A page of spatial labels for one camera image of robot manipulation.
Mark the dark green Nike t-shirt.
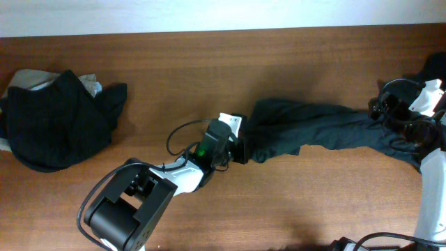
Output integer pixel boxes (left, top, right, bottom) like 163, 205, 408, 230
245, 98, 420, 169

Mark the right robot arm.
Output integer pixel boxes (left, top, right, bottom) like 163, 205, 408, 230
328, 91, 445, 251

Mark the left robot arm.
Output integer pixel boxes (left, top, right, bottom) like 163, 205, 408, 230
76, 113, 248, 251

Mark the dark unfolded clothes pile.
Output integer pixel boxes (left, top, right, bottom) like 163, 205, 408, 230
376, 52, 446, 105

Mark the black folded shirt on pile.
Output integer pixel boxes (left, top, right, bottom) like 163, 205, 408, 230
1, 70, 128, 173

